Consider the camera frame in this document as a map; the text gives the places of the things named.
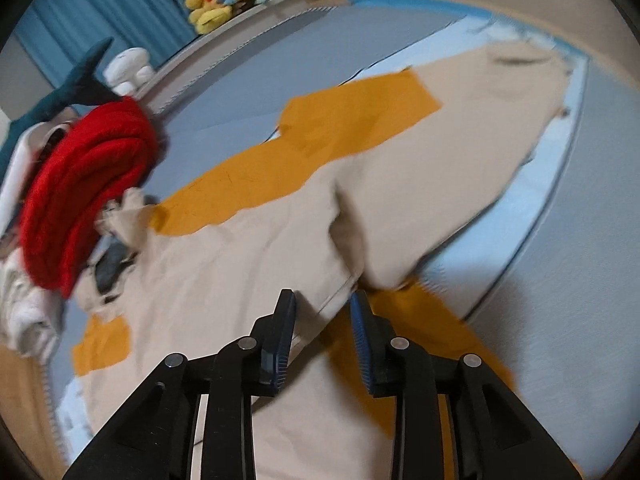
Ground white plush toy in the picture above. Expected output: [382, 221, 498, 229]
[103, 47, 153, 96]

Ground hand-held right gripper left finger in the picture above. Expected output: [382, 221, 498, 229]
[62, 289, 297, 480]

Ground beige and orange garment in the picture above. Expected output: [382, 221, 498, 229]
[72, 42, 576, 480]

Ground wooden headboard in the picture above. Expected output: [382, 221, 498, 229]
[0, 345, 66, 461]

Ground grey bed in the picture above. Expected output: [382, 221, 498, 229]
[45, 0, 640, 480]

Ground teal shark plush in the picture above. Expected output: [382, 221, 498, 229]
[0, 37, 118, 176]

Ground white folded blanket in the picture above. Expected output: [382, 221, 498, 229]
[0, 250, 66, 361]

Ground cream folded clothes stack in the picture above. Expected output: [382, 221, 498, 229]
[0, 120, 71, 241]

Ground yellow plush toys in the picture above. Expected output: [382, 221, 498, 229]
[186, 0, 258, 35]

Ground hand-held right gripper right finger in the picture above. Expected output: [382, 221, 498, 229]
[350, 290, 583, 480]

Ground red folded blanket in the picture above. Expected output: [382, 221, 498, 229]
[19, 96, 161, 297]

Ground blue curtain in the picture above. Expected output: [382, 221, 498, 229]
[12, 0, 271, 88]

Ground light blue printed sheet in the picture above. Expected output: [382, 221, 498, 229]
[52, 0, 588, 456]

